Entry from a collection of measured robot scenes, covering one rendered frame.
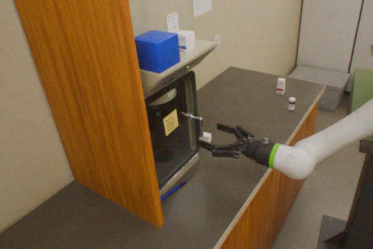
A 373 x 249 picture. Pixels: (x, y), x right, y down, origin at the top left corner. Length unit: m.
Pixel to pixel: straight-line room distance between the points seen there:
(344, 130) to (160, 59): 0.66
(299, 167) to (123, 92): 0.61
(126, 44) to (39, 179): 0.80
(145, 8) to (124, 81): 0.24
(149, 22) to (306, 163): 0.67
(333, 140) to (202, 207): 0.54
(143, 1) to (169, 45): 0.16
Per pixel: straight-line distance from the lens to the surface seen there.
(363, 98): 1.74
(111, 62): 0.87
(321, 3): 3.88
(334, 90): 3.67
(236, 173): 1.37
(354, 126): 1.15
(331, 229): 2.47
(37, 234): 1.33
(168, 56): 0.90
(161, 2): 1.03
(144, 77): 0.92
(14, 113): 1.27
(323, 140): 1.18
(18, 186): 1.39
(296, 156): 1.08
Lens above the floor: 1.86
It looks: 30 degrees down
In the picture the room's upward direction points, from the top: 4 degrees counter-clockwise
